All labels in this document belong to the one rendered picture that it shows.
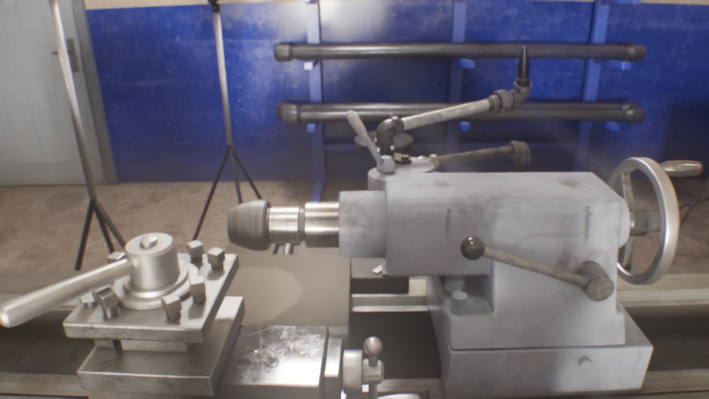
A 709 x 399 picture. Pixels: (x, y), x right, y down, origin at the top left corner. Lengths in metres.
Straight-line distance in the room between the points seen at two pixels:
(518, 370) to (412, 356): 0.33
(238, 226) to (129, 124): 3.48
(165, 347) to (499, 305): 0.50
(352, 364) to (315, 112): 2.85
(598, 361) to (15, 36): 4.26
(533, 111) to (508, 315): 2.82
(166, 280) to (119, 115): 3.70
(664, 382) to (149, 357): 0.84
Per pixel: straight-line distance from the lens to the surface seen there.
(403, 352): 1.17
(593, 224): 0.88
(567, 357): 0.91
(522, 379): 0.92
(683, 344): 1.38
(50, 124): 4.55
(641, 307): 1.26
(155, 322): 0.61
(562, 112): 3.67
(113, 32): 4.20
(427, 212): 0.80
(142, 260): 0.63
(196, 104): 4.07
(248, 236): 0.86
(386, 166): 0.90
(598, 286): 0.85
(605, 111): 3.79
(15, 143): 4.77
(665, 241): 0.91
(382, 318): 1.11
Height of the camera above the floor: 1.48
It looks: 23 degrees down
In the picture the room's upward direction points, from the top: 1 degrees counter-clockwise
